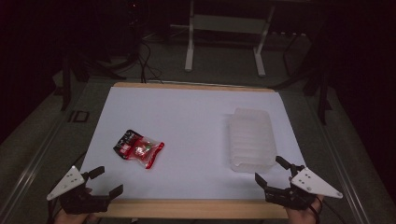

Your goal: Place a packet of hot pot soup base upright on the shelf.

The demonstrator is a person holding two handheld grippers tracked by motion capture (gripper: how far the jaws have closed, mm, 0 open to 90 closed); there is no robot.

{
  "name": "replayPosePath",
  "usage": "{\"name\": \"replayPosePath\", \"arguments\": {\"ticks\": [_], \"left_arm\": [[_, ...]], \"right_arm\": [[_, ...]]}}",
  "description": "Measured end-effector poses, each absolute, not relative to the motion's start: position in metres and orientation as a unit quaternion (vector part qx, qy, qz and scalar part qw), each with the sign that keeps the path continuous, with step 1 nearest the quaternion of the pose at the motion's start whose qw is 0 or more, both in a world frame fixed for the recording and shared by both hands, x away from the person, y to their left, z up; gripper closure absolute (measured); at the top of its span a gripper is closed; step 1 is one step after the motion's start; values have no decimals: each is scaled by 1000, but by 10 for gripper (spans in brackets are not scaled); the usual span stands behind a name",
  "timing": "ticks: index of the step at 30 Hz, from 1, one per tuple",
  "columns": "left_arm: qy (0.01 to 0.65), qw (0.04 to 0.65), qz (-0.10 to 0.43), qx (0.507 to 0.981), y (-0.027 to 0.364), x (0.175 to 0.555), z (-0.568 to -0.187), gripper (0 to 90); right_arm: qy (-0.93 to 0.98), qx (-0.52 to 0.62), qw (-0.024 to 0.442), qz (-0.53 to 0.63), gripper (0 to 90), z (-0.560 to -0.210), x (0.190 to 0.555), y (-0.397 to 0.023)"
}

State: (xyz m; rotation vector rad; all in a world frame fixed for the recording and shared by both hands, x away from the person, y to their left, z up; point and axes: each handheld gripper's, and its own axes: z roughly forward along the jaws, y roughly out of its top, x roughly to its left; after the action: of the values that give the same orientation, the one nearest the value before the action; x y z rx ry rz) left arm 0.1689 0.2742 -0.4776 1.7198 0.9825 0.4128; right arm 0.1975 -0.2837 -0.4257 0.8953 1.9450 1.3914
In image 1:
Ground person's right hand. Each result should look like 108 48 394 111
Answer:
285 195 325 224

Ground white metal stand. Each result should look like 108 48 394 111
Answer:
184 0 276 77

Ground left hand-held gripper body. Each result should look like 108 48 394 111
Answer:
46 165 112 216

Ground red and black snack packet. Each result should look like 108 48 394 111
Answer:
112 129 165 170

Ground black tripod stand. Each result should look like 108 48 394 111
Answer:
270 34 332 126
60 46 127 112

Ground person's left hand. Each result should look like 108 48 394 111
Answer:
54 207 102 224

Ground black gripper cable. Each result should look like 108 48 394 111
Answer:
307 195 347 224

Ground translucent plastic container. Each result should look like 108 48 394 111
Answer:
228 107 278 175

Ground black cables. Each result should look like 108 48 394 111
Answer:
136 40 164 84

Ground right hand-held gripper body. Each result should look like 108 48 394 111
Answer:
263 166 344 211

